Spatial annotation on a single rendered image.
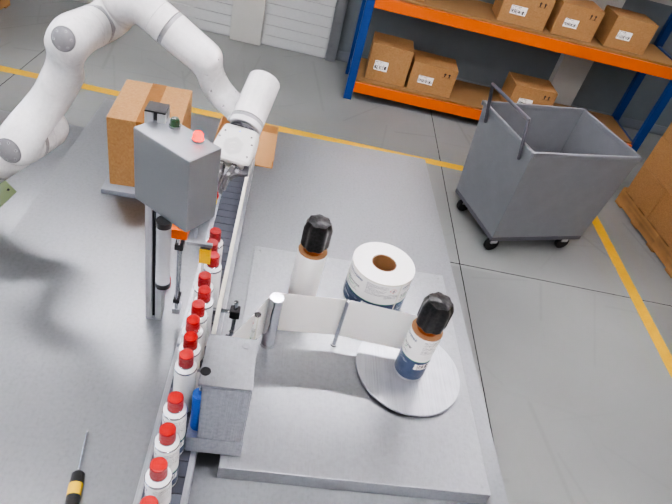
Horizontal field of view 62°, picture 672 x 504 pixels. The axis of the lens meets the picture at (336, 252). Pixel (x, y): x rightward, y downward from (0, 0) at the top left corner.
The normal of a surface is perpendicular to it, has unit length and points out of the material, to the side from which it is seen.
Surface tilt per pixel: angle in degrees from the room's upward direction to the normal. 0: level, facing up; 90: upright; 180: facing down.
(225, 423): 90
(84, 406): 0
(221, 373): 0
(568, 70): 90
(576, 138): 87
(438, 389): 0
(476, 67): 90
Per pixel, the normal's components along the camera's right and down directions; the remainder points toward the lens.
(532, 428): 0.22, -0.75
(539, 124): 0.28, 0.63
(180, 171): -0.55, 0.44
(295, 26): -0.04, 0.64
